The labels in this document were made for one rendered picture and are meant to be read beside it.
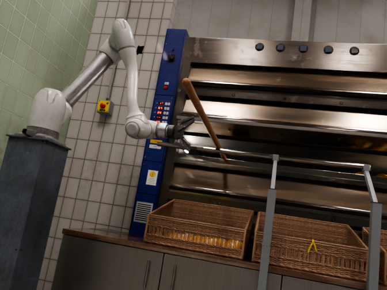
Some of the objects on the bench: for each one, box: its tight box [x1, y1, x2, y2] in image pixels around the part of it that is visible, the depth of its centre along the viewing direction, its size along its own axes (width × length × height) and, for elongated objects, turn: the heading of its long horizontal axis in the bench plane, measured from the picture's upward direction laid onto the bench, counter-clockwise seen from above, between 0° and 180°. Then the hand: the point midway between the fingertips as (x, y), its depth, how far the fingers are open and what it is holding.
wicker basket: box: [143, 199, 255, 260], centre depth 210 cm, size 49×56×28 cm
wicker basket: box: [252, 211, 368, 282], centre depth 196 cm, size 49×56×28 cm
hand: (203, 134), depth 192 cm, fingers open, 13 cm apart
